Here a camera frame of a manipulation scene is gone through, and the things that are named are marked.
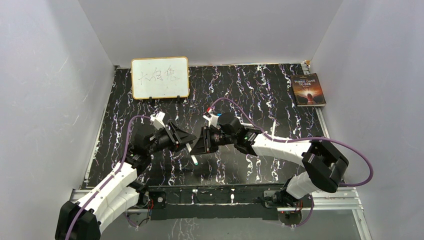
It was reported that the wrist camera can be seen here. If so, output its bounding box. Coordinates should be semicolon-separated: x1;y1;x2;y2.
203;107;219;128
150;111;166;130

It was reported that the small whiteboard with writing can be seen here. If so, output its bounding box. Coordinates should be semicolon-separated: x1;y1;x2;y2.
130;56;190;100

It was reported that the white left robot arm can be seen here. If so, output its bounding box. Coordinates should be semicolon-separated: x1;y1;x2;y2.
54;119;196;240

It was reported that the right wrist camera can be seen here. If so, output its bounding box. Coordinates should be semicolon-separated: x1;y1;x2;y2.
203;107;219;128

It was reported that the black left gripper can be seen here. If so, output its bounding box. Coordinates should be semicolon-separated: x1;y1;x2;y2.
147;122;197;156

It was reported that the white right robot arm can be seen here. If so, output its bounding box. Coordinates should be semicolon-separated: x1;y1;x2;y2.
190;113;349;207

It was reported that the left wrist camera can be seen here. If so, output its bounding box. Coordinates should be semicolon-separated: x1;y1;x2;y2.
150;111;166;130

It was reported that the red white marker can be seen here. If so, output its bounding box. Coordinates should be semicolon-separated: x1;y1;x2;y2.
270;120;276;137

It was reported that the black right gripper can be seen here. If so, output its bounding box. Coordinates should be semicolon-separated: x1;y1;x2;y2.
190;126;236;156

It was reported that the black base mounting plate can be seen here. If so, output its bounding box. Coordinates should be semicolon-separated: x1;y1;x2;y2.
146;183;283;221

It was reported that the dark paperback book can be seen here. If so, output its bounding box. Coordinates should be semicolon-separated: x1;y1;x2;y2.
290;73;327;107

